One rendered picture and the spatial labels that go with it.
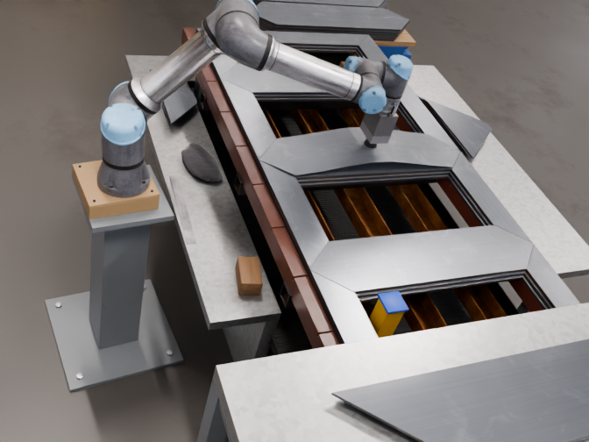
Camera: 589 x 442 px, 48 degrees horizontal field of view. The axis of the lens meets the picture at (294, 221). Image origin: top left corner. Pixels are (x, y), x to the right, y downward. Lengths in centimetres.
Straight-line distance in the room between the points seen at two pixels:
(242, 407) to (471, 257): 98
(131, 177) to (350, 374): 95
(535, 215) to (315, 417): 141
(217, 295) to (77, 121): 186
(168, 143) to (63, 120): 129
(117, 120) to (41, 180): 130
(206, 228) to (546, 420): 109
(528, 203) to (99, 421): 163
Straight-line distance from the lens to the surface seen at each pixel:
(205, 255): 190
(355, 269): 175
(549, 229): 238
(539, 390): 140
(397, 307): 165
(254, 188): 192
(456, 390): 131
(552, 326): 158
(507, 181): 250
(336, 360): 128
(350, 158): 205
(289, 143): 208
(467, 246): 198
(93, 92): 370
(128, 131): 185
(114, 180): 194
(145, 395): 241
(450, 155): 231
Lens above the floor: 205
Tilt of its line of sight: 41 degrees down
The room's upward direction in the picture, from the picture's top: 17 degrees clockwise
